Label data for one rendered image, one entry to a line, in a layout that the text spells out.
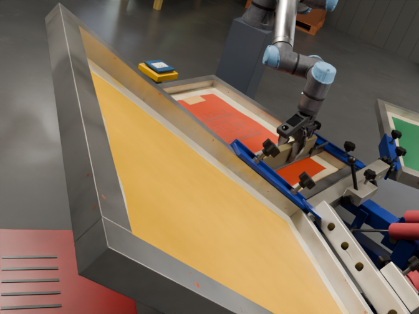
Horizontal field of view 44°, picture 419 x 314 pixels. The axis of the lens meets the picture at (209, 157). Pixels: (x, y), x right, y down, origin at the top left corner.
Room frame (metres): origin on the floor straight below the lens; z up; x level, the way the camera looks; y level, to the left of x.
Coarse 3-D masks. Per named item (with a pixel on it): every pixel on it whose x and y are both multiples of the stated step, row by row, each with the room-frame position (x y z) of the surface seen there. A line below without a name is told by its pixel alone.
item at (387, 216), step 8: (368, 200) 1.47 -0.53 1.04; (352, 208) 1.44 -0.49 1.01; (360, 208) 1.43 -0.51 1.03; (368, 208) 1.42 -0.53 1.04; (376, 208) 1.43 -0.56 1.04; (368, 216) 1.41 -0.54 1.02; (376, 216) 1.40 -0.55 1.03; (384, 216) 1.40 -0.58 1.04; (392, 216) 1.42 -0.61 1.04; (368, 224) 1.40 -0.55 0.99; (376, 224) 1.39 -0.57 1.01; (384, 224) 1.38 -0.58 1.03; (384, 232) 1.37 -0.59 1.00
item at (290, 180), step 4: (180, 100) 1.90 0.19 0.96; (184, 104) 1.88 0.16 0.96; (188, 108) 1.85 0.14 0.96; (192, 108) 1.86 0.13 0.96; (192, 112) 1.83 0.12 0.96; (196, 112) 1.84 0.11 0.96; (276, 172) 1.60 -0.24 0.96; (280, 172) 1.60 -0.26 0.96; (284, 176) 1.59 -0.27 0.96; (288, 176) 1.59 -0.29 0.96; (288, 180) 1.57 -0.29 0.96; (292, 180) 1.58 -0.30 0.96; (292, 184) 1.55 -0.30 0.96
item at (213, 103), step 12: (204, 96) 2.01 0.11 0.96; (216, 96) 2.06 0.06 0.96; (204, 108) 1.90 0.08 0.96; (216, 108) 1.94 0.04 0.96; (228, 108) 1.97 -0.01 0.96; (252, 120) 1.94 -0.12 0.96; (264, 132) 1.87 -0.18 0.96; (252, 144) 1.74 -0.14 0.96; (288, 168) 1.65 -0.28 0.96; (300, 168) 1.68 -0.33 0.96; (312, 168) 1.71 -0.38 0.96; (324, 168) 1.74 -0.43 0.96; (300, 180) 1.60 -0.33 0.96
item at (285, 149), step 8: (312, 136) 1.75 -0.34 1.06; (288, 144) 1.63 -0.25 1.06; (312, 144) 1.75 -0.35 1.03; (280, 152) 1.55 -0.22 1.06; (288, 152) 1.60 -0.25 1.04; (304, 152) 1.72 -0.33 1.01; (264, 160) 1.48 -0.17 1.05; (272, 160) 1.53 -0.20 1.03; (280, 160) 1.57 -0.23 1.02; (288, 160) 1.63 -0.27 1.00
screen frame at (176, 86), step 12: (168, 84) 1.93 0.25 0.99; (180, 84) 1.97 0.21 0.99; (192, 84) 2.03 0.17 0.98; (204, 84) 2.09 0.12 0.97; (216, 84) 2.13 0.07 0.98; (228, 84) 2.14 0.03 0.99; (228, 96) 2.09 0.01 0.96; (240, 96) 2.06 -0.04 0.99; (252, 108) 2.02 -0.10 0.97; (264, 108) 2.02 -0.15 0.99; (264, 120) 1.98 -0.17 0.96; (276, 120) 1.95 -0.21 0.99; (324, 156) 1.82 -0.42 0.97; (348, 168) 1.74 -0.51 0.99; (324, 180) 1.59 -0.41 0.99; (336, 180) 1.62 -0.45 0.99; (300, 192) 1.46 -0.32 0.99; (312, 192) 1.49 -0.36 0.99
